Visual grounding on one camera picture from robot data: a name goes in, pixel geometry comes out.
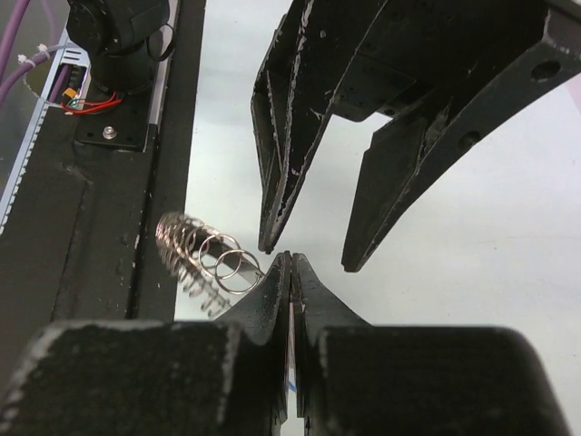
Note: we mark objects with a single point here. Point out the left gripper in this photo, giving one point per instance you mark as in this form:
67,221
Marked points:
448,72

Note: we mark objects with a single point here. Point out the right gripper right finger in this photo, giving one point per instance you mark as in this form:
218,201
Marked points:
354,378

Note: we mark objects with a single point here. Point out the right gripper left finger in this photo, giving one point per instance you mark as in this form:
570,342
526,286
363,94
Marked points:
225,377

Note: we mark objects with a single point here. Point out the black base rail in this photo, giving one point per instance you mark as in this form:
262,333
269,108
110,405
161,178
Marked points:
109,160

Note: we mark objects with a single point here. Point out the white cable duct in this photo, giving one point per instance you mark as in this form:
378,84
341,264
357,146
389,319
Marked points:
26,95

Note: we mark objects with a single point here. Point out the metal keyring holder disc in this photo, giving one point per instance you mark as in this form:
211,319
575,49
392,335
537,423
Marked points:
207,263

